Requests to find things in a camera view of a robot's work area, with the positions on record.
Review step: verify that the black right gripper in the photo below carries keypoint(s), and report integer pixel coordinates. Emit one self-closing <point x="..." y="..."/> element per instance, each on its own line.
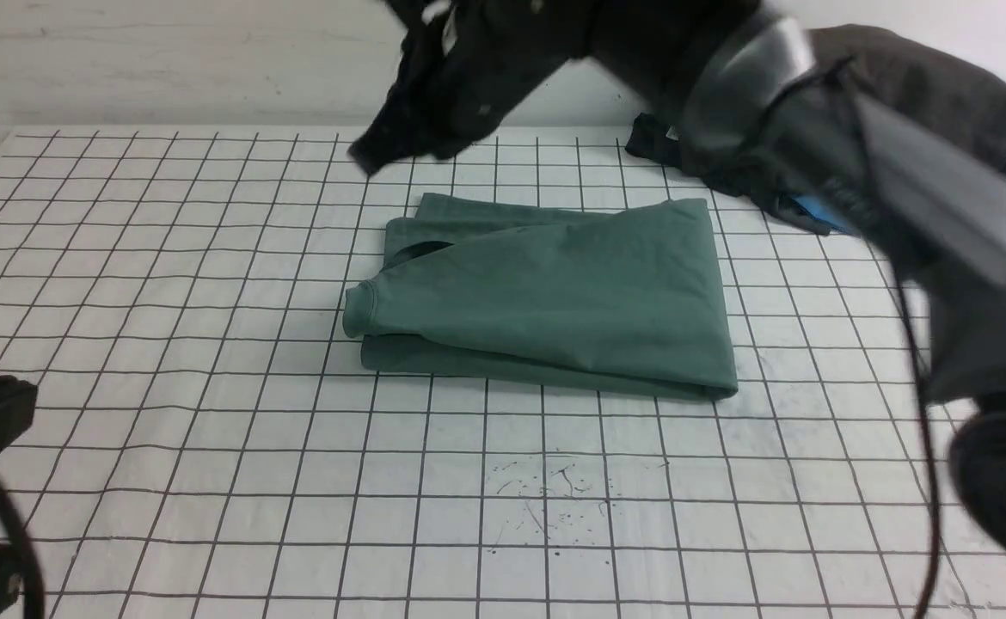
<point x="466" y="67"/>

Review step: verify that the green long-sleeve top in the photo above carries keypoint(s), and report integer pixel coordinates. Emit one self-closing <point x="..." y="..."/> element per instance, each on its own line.
<point x="619" y="302"/>

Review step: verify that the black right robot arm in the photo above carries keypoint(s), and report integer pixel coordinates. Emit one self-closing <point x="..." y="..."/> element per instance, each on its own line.
<point x="738" y="78"/>

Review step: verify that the dark grey crumpled garment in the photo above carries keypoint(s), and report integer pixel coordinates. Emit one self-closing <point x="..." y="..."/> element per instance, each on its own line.
<point x="954" y="99"/>

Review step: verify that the blue garment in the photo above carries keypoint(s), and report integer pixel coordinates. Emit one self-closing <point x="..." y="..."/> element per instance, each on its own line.
<point x="826" y="221"/>

